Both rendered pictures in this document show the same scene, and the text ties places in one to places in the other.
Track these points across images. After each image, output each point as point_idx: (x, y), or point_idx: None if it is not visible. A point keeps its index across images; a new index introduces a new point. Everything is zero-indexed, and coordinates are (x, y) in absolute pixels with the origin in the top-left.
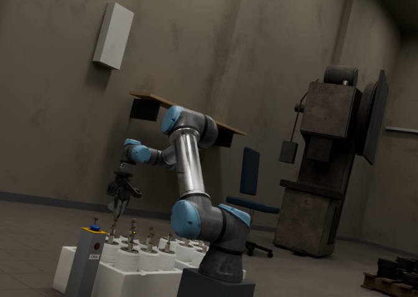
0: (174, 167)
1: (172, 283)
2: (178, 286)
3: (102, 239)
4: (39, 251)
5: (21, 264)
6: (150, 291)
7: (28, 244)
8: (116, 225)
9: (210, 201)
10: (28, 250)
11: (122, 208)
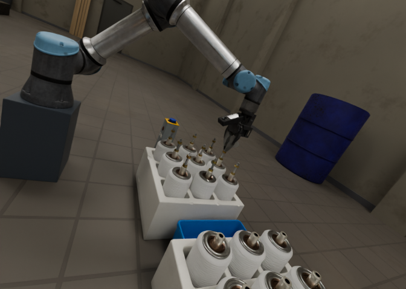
0: (234, 84)
1: (151, 196)
2: (151, 208)
3: (165, 125)
4: (290, 222)
5: (242, 193)
6: (145, 179)
7: (308, 227)
8: (193, 135)
9: (79, 40)
10: (286, 216)
11: (229, 142)
